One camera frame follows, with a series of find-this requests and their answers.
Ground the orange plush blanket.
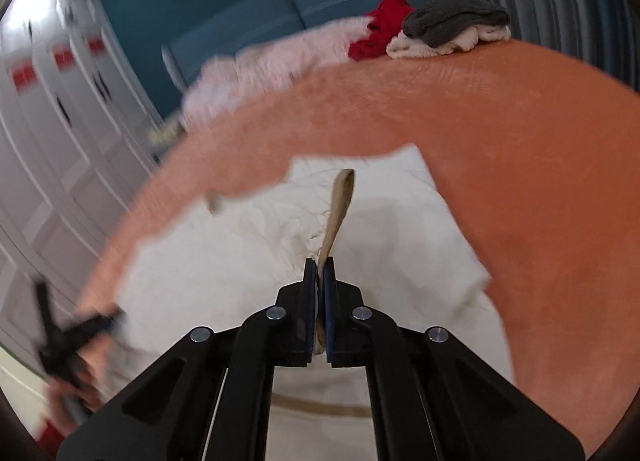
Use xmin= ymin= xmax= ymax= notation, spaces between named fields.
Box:
xmin=75 ymin=38 xmax=640 ymax=461

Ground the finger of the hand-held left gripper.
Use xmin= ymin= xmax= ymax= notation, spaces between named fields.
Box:
xmin=72 ymin=306 xmax=127 ymax=342

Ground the white panelled wardrobe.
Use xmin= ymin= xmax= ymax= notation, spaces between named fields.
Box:
xmin=0 ymin=0 xmax=166 ymax=377

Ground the person's left hand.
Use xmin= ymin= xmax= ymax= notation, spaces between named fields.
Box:
xmin=47 ymin=341 xmax=118 ymax=434

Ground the red cloth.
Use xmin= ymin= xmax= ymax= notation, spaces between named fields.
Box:
xmin=348 ymin=0 xmax=416 ymax=62

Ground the yellowish bedside clutter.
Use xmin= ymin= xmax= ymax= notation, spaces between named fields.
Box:
xmin=149 ymin=121 xmax=186 ymax=146

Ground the pink fluffy cloth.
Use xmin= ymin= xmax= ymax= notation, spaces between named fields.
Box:
xmin=182 ymin=18 xmax=373 ymax=124

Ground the grey knitted cloth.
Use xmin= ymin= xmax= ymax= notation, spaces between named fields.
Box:
xmin=402 ymin=0 xmax=512 ymax=48

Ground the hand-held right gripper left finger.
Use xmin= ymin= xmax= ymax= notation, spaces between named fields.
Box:
xmin=57 ymin=258 xmax=318 ymax=461

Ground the cream fluffy cloth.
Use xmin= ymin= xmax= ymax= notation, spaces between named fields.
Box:
xmin=386 ymin=23 xmax=512 ymax=60

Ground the white garment with tan trim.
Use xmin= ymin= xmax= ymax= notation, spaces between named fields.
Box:
xmin=97 ymin=143 xmax=516 ymax=461

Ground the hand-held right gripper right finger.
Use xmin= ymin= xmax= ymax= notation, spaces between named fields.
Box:
xmin=324 ymin=261 xmax=585 ymax=461

